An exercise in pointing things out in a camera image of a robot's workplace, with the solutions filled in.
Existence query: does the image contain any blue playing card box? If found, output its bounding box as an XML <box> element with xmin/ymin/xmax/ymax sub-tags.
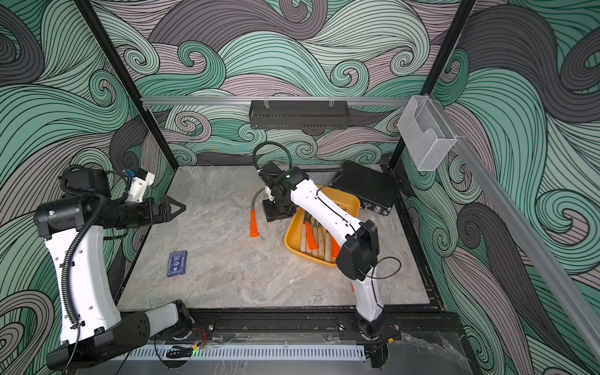
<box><xmin>167</xmin><ymin>250</ymin><xmax>188</xmax><ymax>278</ymax></box>

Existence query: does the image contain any black vertical frame post right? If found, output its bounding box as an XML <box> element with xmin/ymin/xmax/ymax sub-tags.
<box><xmin>387</xmin><ymin>1</ymin><xmax>476</xmax><ymax>175</ymax></box>

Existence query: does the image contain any black vertical frame post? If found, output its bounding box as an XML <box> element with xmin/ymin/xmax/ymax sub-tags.
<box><xmin>73</xmin><ymin>0</ymin><xmax>179</xmax><ymax>171</ymax></box>
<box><xmin>387</xmin><ymin>1</ymin><xmax>476</xmax><ymax>175</ymax></box>

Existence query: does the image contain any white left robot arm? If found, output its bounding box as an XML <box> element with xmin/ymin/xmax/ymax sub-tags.
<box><xmin>34</xmin><ymin>165</ymin><xmax>193</xmax><ymax>372</ymax></box>

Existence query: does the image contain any yellow plastic storage tray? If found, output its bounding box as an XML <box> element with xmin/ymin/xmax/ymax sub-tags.
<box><xmin>284</xmin><ymin>187</ymin><xmax>361</xmax><ymax>268</ymax></box>

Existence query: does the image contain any aluminium right side rail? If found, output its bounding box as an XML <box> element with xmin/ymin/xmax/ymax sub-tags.
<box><xmin>428</xmin><ymin>95</ymin><xmax>600</xmax><ymax>362</ymax></box>

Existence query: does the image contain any black vertical frame post left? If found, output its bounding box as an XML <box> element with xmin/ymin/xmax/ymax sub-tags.
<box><xmin>73</xmin><ymin>0</ymin><xmax>179</xmax><ymax>171</ymax></box>

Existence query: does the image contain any white slotted cable duct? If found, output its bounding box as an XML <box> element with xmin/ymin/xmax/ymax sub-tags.
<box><xmin>92</xmin><ymin>344</ymin><xmax>367</xmax><ymax>363</ymax></box>

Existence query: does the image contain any aluminium horizontal wall rail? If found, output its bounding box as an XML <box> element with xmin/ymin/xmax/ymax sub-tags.
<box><xmin>140</xmin><ymin>95</ymin><xmax>410</xmax><ymax>107</ymax></box>

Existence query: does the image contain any clear plastic wall bin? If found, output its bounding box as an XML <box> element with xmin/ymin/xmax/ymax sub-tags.
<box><xmin>398</xmin><ymin>95</ymin><xmax>456</xmax><ymax>172</ymax></box>

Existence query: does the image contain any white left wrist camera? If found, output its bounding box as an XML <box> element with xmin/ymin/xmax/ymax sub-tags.
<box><xmin>125</xmin><ymin>168</ymin><xmax>156</xmax><ymax>203</ymax></box>

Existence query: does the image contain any black perforated wall shelf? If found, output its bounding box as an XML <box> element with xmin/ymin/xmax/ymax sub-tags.
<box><xmin>248</xmin><ymin>101</ymin><xmax>350</xmax><ymax>131</ymax></box>

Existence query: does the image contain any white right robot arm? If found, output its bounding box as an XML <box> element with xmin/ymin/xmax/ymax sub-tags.
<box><xmin>252</xmin><ymin>141</ymin><xmax>403</xmax><ymax>340</ymax></box>

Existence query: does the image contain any large wooden handle sickle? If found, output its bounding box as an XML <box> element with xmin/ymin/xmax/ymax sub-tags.
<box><xmin>300</xmin><ymin>221</ymin><xmax>308</xmax><ymax>254</ymax></box>

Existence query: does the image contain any labelled wooden handle sickle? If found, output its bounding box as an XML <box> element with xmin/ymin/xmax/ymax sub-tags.
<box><xmin>312</xmin><ymin>219</ymin><xmax>324</xmax><ymax>259</ymax></box>

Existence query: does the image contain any black aluminium carrying case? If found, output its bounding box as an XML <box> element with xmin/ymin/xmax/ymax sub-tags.
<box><xmin>331</xmin><ymin>161</ymin><xmax>398</xmax><ymax>216</ymax></box>

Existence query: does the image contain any orange handle sickle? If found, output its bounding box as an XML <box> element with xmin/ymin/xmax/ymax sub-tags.
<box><xmin>304</xmin><ymin>211</ymin><xmax>318</xmax><ymax>252</ymax></box>
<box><xmin>250</xmin><ymin>188</ymin><xmax>266</xmax><ymax>238</ymax></box>
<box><xmin>331</xmin><ymin>237</ymin><xmax>341</xmax><ymax>262</ymax></box>

